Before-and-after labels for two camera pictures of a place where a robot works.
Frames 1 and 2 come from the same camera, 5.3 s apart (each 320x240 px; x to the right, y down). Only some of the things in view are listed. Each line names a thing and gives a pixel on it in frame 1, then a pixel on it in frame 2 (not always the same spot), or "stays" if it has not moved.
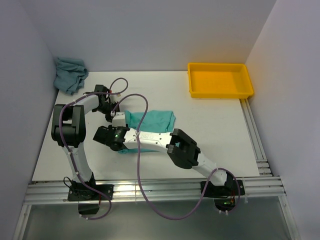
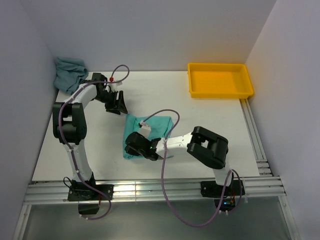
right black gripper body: [112, 128] -> [132, 151]
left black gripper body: [106, 109] -> [111, 103]
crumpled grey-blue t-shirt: [70, 75] stays
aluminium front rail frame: [57, 194] stays
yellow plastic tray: [219, 80] stays
